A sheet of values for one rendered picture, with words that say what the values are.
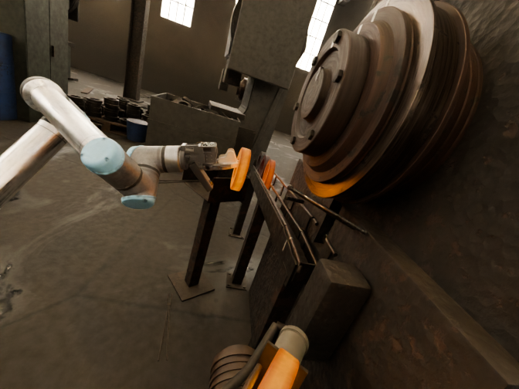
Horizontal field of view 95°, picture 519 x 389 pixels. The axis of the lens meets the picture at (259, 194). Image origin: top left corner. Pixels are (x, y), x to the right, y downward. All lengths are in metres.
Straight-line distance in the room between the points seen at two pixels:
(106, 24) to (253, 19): 8.90
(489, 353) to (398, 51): 0.46
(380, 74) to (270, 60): 2.78
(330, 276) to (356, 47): 0.44
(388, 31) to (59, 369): 1.39
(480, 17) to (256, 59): 2.69
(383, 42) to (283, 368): 0.55
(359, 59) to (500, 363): 0.49
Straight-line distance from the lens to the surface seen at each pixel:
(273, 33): 3.29
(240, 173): 0.78
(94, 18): 11.88
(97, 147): 0.72
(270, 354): 0.47
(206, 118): 2.99
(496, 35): 0.66
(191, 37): 10.86
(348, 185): 0.52
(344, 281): 0.53
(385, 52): 0.54
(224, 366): 0.66
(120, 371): 1.24
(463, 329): 0.47
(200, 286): 1.50
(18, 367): 1.31
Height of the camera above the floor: 1.07
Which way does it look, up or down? 21 degrees down
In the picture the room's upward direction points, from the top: 19 degrees clockwise
